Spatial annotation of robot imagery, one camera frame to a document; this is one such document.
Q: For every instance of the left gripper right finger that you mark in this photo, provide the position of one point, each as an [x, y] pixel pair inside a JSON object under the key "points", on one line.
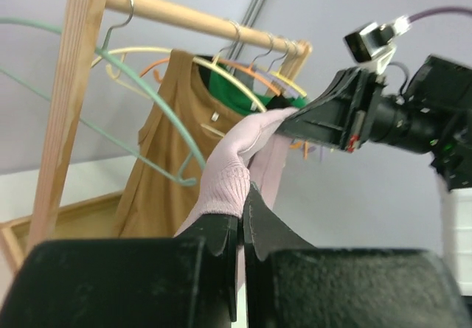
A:
{"points": [[291, 283]]}

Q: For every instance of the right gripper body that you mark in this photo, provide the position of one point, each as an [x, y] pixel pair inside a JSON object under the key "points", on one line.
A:
{"points": [[343, 115]]}

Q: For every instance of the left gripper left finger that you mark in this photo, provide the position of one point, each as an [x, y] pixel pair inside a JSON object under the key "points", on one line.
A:
{"points": [[185, 281]]}

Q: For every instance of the pink tank top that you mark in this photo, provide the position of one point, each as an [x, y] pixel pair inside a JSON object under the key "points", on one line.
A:
{"points": [[250, 152]]}

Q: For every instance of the mint green hanger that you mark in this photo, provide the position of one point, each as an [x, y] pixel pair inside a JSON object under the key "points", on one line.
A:
{"points": [[142, 90]]}

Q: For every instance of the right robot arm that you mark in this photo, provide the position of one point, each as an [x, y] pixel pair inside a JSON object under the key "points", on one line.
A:
{"points": [[431, 114]]}

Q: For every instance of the yellow hanger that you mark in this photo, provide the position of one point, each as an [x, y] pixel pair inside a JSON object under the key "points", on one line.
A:
{"points": [[284, 79]]}

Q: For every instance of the black tank top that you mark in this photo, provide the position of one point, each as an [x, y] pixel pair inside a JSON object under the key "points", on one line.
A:
{"points": [[227, 93]]}

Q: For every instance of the orange hanger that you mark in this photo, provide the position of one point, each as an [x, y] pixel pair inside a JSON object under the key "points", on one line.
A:
{"points": [[240, 71]]}

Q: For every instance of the brown tank top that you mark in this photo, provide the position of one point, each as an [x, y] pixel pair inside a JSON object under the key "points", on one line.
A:
{"points": [[152, 205]]}

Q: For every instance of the wooden clothes rack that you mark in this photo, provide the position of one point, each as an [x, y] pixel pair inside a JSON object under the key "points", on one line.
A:
{"points": [[77, 49]]}

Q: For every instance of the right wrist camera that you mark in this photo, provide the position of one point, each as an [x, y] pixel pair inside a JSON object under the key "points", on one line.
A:
{"points": [[372, 46]]}

